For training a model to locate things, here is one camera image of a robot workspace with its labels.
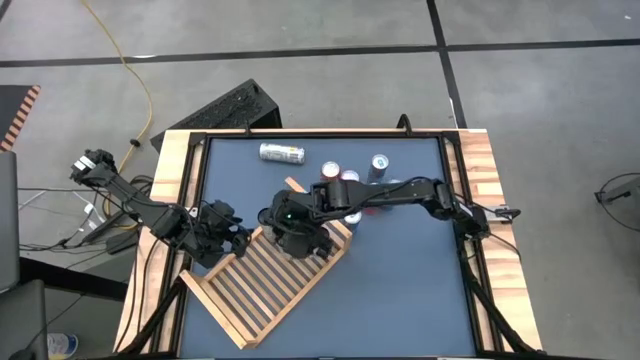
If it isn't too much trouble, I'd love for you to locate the white Celsius Tropical Vibe can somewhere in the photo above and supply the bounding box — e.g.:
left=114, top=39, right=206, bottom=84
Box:
left=258, top=142, right=306, bottom=166

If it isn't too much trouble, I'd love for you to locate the black power strip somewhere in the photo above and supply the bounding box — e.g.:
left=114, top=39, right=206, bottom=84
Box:
left=80, top=213, right=125, bottom=245

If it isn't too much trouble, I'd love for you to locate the yellow cable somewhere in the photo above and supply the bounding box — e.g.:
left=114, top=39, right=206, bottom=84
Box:
left=79, top=0, right=154, bottom=232

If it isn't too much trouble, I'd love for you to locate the grey floor box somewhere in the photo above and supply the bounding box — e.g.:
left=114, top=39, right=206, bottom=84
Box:
left=594, top=177, right=640, bottom=206

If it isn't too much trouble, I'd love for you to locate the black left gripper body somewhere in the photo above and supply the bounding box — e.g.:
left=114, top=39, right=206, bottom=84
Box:
left=189, top=199, right=251, bottom=269

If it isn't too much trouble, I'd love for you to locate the wooden slatted shelf rack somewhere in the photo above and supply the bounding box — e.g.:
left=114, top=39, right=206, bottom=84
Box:
left=178, top=175, right=354, bottom=350

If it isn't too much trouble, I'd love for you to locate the black mat with orange stripes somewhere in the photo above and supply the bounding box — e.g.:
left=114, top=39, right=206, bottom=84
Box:
left=0, top=83, right=41, bottom=154

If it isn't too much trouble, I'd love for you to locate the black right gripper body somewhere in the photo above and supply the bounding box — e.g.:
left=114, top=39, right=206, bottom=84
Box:
left=259, top=189, right=334, bottom=261

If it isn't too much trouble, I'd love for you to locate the white blue plastic container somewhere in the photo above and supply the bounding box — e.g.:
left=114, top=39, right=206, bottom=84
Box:
left=47, top=332, right=80, bottom=360

